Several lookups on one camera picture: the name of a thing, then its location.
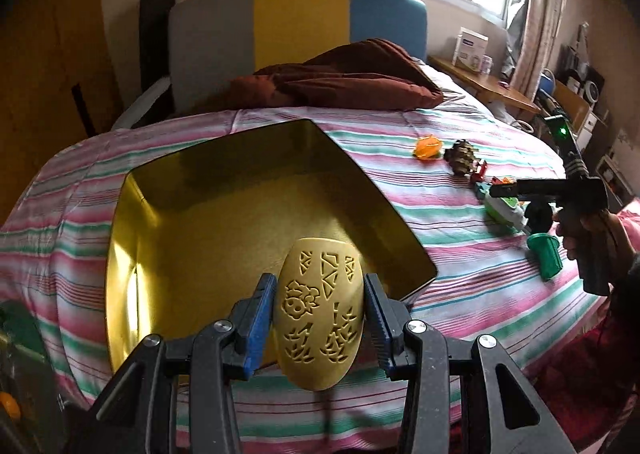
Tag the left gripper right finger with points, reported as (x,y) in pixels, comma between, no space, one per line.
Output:
(387,318)

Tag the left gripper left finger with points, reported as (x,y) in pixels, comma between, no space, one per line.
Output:
(251,319)

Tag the gold oval carved soap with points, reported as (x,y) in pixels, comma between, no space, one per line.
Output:
(317,315)

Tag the orange cube blocks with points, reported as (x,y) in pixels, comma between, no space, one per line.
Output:
(502,181)

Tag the brown studded massage ball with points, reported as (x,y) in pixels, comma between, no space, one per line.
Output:
(461,158)

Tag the orange plastic clip toy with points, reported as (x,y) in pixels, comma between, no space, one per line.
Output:
(428,147)

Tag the white green plug device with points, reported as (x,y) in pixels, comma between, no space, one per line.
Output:
(507,211)

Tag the right hand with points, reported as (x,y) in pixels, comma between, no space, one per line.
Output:
(600,235)

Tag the gold square tray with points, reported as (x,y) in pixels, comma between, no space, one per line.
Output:
(194,230)

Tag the wooden side shelf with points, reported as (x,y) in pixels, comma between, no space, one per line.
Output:
(487,87)

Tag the striped bed sheet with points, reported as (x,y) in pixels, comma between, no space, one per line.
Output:
(54,243)

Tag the white box on shelf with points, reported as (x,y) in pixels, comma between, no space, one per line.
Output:
(469,50)

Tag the dark red pillow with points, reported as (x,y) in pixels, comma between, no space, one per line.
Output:
(371,75)

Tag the orange fruit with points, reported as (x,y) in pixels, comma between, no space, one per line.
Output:
(10,405)

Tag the grey yellow blue headboard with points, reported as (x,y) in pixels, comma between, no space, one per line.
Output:
(213,41)

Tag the black rolled mat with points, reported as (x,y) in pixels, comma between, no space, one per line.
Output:
(153,40)

